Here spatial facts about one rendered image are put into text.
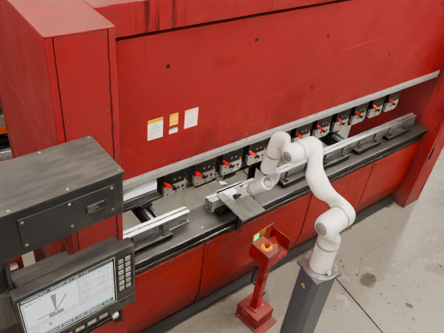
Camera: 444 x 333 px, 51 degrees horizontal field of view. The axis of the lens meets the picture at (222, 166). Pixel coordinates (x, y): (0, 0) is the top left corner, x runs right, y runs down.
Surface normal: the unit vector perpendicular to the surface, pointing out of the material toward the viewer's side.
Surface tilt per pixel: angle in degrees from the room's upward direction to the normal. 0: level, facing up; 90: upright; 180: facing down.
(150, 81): 90
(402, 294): 0
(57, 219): 90
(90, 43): 90
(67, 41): 90
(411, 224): 0
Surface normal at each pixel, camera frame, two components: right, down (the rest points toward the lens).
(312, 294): -0.29, 0.57
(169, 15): 0.60, 0.54
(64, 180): 0.11, -0.78
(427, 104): -0.80, 0.30
